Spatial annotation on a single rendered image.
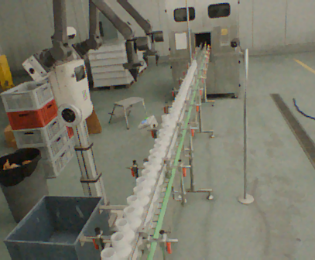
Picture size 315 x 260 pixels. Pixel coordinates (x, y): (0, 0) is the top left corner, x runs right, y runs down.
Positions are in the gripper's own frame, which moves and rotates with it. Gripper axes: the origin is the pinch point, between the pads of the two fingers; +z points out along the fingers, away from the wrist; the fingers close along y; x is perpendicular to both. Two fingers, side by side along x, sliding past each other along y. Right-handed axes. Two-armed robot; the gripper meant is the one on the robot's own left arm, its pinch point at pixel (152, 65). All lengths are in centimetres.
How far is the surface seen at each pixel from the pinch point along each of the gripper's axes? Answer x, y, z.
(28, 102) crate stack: -87, 167, 42
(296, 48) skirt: -936, -313, 136
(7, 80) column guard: -677, 669, 115
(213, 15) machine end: -389, -38, -17
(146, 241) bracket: 126, -20, 31
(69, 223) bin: 86, 34, 60
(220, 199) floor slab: -46, -40, 141
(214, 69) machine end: -389, -34, 81
